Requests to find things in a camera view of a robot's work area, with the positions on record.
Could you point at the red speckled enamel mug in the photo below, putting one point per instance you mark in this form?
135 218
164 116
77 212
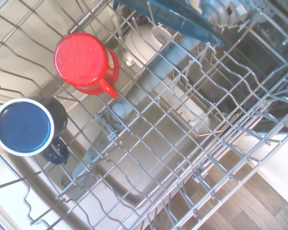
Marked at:
79 60

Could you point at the navy mug with white rim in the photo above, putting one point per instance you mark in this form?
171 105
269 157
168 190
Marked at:
24 127

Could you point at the stainless steel dishwasher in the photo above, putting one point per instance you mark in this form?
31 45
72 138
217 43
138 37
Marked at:
14 194

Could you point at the white ceramic bowl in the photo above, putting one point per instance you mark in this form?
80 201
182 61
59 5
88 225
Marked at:
139 40

